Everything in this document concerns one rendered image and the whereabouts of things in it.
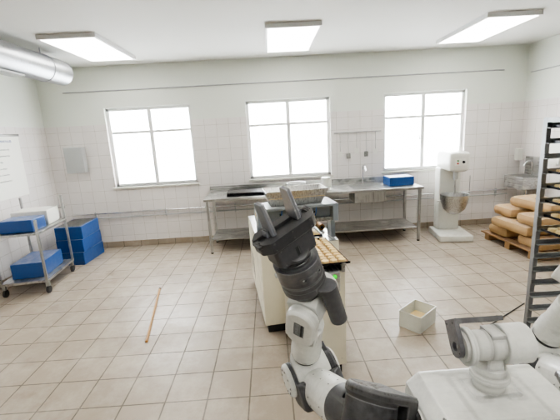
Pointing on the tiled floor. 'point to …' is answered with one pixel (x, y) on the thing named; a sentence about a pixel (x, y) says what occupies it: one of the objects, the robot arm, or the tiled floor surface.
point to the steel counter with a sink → (361, 187)
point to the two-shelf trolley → (40, 255)
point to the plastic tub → (417, 316)
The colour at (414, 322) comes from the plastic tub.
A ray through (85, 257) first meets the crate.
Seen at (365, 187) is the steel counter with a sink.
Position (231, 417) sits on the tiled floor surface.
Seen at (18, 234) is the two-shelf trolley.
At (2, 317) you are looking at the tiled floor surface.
